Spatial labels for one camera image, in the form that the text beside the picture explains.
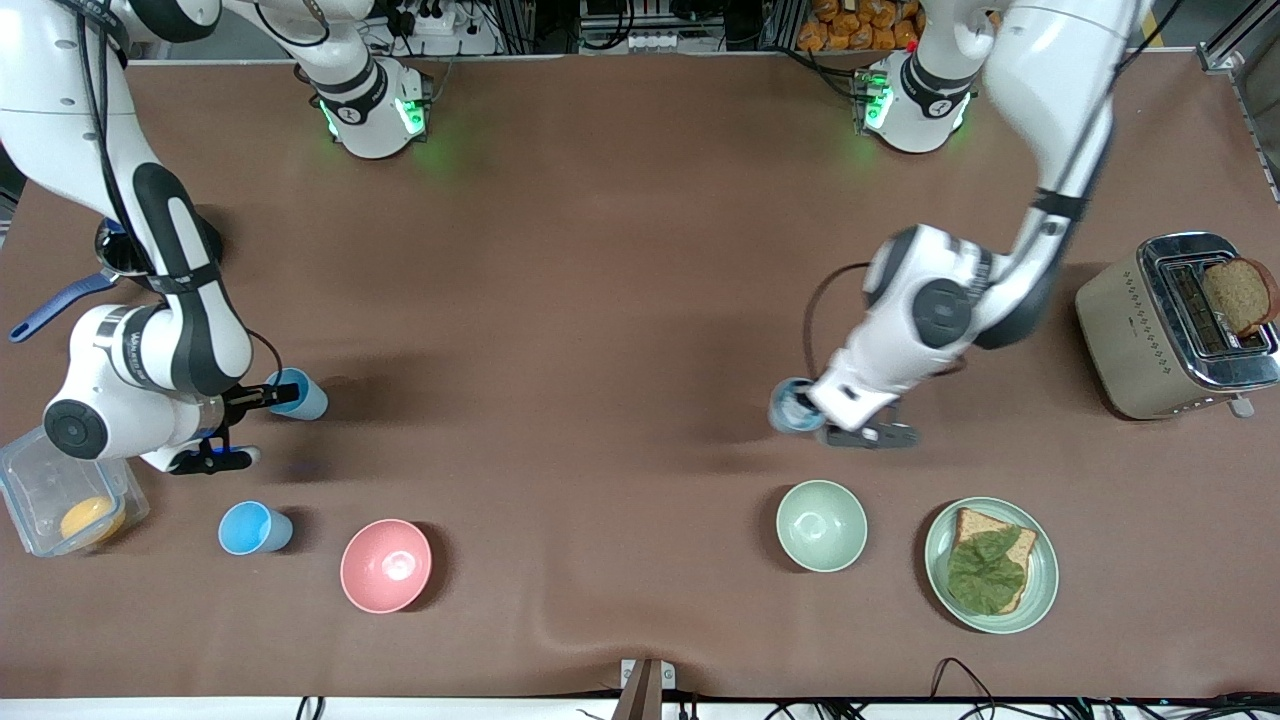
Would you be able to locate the orange snack bags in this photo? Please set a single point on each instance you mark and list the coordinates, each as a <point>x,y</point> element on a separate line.
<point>860,25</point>

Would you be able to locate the brown bread slice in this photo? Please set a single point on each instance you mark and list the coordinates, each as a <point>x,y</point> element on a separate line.
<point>975,522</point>

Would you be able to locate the aluminium frame profile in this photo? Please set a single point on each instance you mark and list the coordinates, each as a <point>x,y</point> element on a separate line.
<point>1245,90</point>

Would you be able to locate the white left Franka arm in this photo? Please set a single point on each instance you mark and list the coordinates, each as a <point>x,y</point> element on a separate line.
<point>1050,60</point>

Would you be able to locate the clear plastic storage container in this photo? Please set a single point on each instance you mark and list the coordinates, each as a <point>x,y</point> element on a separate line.
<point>40,490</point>

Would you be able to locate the pale green bowl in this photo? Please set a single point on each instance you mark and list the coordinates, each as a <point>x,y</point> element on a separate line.
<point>822,525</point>

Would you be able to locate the pale green plate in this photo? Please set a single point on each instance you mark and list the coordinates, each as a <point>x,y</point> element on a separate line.
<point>1042,590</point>

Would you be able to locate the blue plastic cup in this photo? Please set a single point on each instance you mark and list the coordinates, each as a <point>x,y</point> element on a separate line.
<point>790,408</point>
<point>308,398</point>
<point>250,528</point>

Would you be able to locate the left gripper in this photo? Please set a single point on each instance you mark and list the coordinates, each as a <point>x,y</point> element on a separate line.
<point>802,401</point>

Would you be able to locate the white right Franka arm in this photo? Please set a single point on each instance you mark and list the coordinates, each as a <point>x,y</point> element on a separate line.
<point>60,100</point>

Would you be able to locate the beige and chrome toaster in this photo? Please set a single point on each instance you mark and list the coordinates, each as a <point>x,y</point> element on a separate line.
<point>1120,330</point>

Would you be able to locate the metal table edge bracket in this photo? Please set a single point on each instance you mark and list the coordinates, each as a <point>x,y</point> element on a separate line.
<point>645,685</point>

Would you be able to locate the white power strip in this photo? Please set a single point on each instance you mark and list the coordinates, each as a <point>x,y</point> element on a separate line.
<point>430,18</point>

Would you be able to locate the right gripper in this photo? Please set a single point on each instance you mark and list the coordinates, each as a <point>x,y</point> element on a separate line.
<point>237,399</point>

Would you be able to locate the orange fruit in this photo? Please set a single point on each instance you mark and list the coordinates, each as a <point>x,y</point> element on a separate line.
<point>90,520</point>

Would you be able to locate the green lettuce leaf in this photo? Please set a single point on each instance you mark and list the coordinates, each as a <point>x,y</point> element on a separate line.
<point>985,575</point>

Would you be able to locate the brown toast slice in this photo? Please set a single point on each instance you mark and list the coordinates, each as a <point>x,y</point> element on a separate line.
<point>1238,295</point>

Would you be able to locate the pink bowl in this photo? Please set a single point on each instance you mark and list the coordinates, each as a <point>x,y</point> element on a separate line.
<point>385,566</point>

